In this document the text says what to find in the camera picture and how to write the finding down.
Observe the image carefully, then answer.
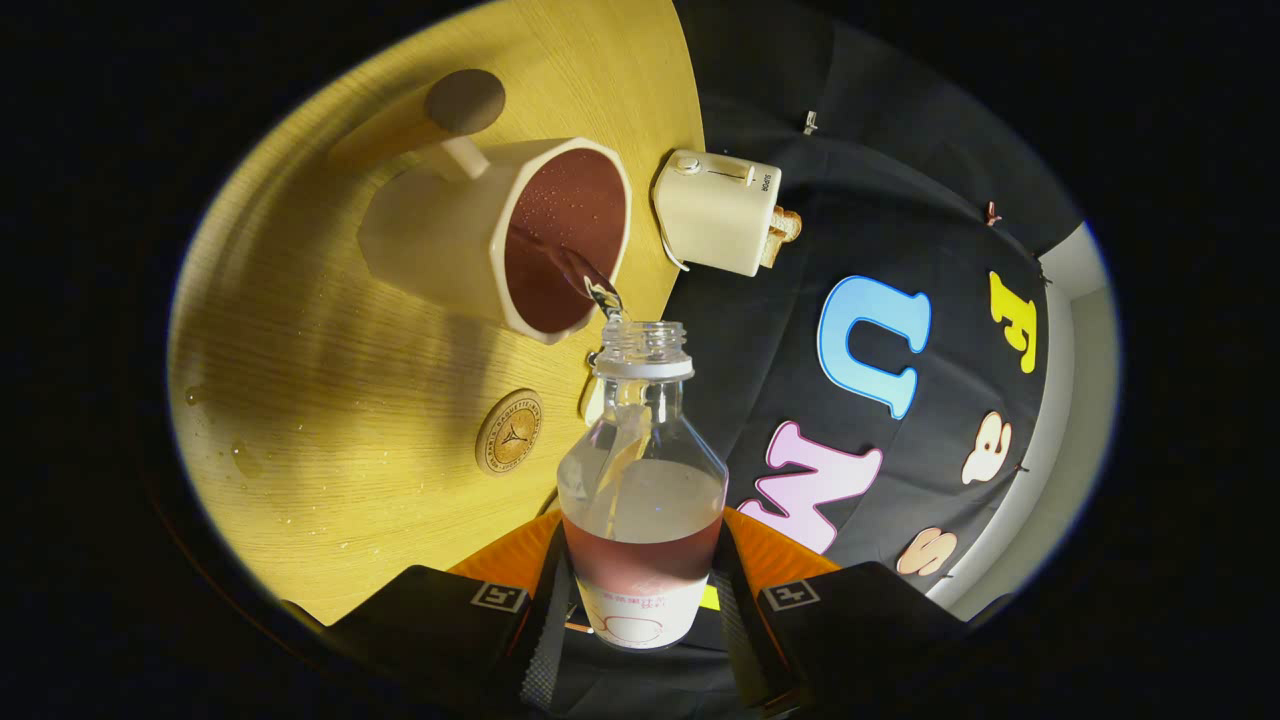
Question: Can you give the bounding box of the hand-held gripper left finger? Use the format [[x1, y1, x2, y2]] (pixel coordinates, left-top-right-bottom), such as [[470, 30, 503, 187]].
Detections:
[[283, 508, 578, 716]]

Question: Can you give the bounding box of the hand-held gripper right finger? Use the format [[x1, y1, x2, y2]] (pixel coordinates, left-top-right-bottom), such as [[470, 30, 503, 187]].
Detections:
[[708, 507, 969, 716]]

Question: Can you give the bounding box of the round wooden coaster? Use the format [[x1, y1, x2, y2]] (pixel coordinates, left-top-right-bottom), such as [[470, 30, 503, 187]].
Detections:
[[475, 388, 544, 476]]

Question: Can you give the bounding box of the clear juice bottle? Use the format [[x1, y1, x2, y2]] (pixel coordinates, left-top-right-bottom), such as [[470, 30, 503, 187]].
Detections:
[[556, 320, 729, 651]]

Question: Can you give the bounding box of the white cup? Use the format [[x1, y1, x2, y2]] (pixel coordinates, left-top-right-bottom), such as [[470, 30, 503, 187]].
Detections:
[[358, 68, 633, 346]]

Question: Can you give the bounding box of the wooden table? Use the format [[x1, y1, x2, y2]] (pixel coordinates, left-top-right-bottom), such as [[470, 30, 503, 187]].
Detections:
[[168, 0, 707, 626]]

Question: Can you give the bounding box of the black backdrop cloth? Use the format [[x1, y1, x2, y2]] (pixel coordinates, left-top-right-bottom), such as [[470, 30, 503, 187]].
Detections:
[[655, 0, 1086, 611]]

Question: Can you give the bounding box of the white toaster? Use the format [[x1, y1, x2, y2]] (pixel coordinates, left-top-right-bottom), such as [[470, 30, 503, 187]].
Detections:
[[652, 149, 783, 278]]

